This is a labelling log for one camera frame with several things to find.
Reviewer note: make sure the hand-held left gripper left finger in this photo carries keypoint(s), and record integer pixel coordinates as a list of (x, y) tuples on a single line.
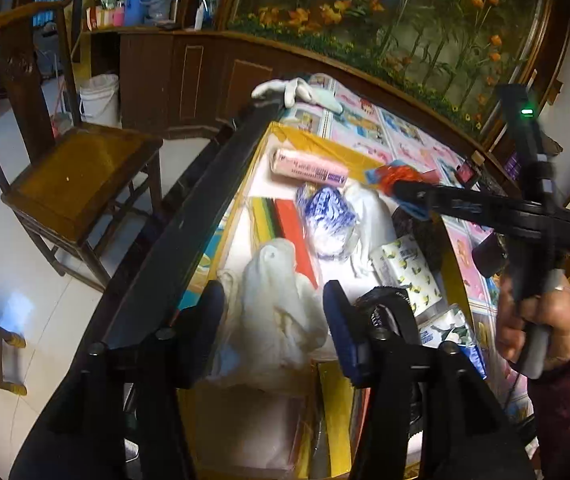
[(210, 325)]

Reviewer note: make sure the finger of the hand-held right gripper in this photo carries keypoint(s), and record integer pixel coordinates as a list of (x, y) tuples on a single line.
[(445, 202)]

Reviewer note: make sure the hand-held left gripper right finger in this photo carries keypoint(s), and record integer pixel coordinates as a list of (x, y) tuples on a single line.
[(342, 330)]

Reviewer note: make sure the speckled knit gloves bundle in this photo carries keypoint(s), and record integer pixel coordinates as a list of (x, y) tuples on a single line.
[(427, 242)]

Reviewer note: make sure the black wipes packet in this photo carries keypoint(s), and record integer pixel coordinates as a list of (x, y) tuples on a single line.
[(390, 305)]

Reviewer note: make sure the red plastic bag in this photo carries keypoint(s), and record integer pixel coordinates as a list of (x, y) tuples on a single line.
[(395, 175)]

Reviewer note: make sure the white cloth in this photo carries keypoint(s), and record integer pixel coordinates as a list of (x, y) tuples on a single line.
[(370, 220)]

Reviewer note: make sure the lemon print tissue pack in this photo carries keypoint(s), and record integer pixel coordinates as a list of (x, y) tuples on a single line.
[(407, 270)]

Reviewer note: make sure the floral print tissue pack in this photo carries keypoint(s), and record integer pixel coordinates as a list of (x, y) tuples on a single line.
[(447, 332)]

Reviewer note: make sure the blue white plastic bag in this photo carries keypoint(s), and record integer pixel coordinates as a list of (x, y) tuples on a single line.
[(330, 220)]

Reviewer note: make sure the yellow black red striped pack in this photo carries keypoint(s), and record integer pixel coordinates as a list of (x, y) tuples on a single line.
[(285, 225)]

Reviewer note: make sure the pink tissue pack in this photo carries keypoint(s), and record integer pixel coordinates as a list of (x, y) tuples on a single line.
[(310, 167)]

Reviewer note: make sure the person's right hand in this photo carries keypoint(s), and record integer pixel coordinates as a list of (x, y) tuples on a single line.
[(567, 320)]

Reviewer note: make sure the dark jar with wooden lid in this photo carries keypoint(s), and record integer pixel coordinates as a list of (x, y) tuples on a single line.
[(467, 174)]

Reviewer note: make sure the printed tablecloth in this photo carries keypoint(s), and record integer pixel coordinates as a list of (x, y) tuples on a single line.
[(400, 130)]

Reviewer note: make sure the flower bamboo glass panel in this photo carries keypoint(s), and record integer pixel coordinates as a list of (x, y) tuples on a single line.
[(415, 25)]

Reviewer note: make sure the white work glove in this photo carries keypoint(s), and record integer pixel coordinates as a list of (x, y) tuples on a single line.
[(290, 90)]

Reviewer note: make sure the wooden chair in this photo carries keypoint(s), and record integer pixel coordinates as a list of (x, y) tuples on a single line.
[(80, 180)]

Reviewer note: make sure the white plastic bucket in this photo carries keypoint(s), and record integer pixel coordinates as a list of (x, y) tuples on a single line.
[(99, 102)]

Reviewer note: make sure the green white bottle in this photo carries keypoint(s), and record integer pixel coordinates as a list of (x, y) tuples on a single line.
[(202, 12)]

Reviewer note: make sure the pink cartons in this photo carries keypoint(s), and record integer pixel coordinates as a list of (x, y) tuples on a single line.
[(105, 17)]

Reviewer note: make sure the blue thermos jug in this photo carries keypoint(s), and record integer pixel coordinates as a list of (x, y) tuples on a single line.
[(137, 2)]

